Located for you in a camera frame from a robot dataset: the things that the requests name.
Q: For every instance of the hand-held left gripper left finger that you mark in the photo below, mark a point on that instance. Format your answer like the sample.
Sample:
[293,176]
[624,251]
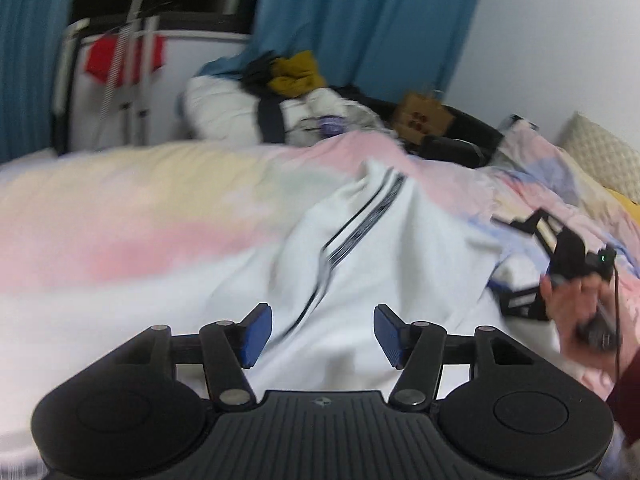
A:
[256,334]

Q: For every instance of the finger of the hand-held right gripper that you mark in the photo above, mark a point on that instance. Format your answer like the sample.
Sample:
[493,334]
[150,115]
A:
[522,304]
[530,224]

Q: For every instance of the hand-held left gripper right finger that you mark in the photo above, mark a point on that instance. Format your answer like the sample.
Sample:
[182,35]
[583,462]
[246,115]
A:
[389,336]

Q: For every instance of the white garment with black stripes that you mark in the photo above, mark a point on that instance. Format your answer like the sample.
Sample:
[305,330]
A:
[400,270]

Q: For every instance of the person's right forearm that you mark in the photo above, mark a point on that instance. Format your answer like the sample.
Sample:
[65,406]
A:
[627,400]

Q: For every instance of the pile of clothes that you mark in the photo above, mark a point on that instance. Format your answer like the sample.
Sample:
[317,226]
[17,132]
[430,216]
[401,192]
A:
[220,107]

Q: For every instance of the person's right hand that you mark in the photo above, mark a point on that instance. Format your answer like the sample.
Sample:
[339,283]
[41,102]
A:
[575,316]

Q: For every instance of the cream quilted pillow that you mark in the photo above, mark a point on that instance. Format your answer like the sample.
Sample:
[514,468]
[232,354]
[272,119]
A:
[600,152]

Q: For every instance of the black bag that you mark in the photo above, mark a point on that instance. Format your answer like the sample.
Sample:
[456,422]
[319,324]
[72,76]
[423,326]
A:
[465,130]

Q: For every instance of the brown paper bag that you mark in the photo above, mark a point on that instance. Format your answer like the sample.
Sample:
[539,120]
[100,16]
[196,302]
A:
[421,117]

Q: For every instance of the pastel patterned blanket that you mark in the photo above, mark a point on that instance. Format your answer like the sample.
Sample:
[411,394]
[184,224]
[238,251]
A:
[125,210]

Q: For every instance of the black cloth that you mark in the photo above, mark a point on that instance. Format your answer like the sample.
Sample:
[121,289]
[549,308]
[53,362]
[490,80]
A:
[256,76]

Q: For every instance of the blue curtain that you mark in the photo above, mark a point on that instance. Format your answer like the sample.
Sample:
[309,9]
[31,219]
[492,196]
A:
[30,60]
[370,20]

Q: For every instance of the mustard yellow cloth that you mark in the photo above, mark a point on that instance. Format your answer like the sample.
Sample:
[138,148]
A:
[296,76]

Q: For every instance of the white cabinet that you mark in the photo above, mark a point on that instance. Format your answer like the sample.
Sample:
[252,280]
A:
[200,50]

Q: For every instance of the white drying rack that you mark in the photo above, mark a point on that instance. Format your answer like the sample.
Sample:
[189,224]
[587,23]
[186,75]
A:
[131,67]

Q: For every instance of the red cloth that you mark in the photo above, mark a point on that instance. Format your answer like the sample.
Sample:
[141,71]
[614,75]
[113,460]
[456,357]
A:
[100,57]

